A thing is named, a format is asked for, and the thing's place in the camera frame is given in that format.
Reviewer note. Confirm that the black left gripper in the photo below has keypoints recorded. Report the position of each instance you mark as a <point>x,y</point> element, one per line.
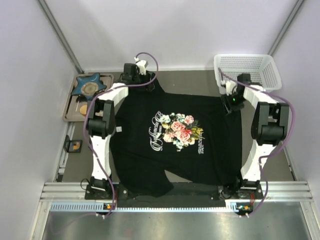
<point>146,83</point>

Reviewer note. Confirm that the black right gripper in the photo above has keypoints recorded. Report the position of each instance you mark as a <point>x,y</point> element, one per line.
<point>230,105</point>

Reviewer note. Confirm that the black floral t-shirt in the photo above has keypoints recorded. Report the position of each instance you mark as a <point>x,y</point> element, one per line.
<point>191,136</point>

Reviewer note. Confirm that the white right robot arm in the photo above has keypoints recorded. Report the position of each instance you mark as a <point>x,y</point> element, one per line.
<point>269,126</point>

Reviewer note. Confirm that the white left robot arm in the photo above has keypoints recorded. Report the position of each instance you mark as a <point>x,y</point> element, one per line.
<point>100,124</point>

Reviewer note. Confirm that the black box with yellow brooch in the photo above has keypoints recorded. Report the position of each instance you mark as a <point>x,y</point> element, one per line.
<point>72,146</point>

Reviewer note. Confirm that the white perforated plastic basket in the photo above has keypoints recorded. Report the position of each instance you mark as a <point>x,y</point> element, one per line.
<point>261,67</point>

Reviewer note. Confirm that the blue star-shaped dish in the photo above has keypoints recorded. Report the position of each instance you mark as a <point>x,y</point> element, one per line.
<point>88,86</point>

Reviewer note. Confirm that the orange cup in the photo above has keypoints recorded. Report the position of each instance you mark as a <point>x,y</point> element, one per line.
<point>83,110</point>

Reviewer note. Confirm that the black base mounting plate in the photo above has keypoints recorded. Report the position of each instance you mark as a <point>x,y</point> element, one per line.
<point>179,190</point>

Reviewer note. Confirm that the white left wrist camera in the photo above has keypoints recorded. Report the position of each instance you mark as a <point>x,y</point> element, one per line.
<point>141,65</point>

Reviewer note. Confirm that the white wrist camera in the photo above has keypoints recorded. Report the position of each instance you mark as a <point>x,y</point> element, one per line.
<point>141,65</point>
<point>229,86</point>

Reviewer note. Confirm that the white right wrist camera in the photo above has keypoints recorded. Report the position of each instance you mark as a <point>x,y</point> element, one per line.
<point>229,86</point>

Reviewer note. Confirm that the aluminium frame rail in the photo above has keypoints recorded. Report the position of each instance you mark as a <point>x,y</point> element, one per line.
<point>273,192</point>

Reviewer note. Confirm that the grey slotted cable duct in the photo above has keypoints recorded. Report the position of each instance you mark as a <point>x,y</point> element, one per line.
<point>223,206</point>

